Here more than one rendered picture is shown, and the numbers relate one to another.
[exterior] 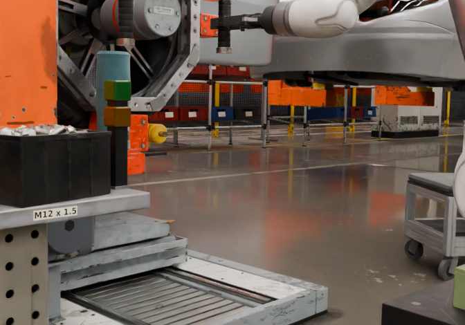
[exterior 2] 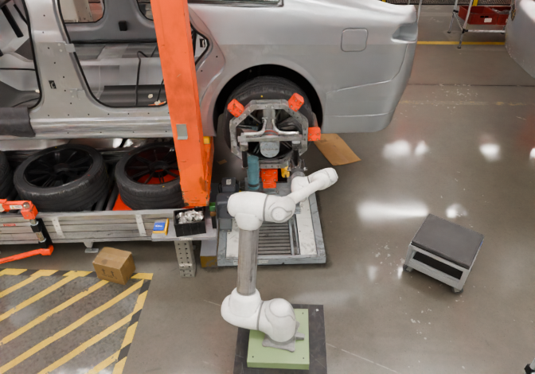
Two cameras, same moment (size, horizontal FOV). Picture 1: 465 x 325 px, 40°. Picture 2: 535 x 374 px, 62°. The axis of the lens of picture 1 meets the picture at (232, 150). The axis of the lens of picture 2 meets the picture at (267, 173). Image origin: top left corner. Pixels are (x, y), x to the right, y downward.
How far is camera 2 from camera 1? 2.48 m
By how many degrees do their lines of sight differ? 52
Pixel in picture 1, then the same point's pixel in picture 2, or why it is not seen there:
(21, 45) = (193, 184)
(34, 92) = (199, 193)
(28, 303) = (184, 251)
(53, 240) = (223, 215)
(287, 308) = (300, 259)
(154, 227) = not seen: hidden behind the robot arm
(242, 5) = (361, 107)
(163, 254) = not seen: hidden behind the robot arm
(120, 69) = (251, 167)
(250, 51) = (365, 126)
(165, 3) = (270, 146)
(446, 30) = not seen: outside the picture
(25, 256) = (182, 243)
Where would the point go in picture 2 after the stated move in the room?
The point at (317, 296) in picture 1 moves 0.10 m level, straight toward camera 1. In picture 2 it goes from (318, 259) to (308, 265)
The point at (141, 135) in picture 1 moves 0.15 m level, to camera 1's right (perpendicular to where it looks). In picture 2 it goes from (274, 177) to (288, 185)
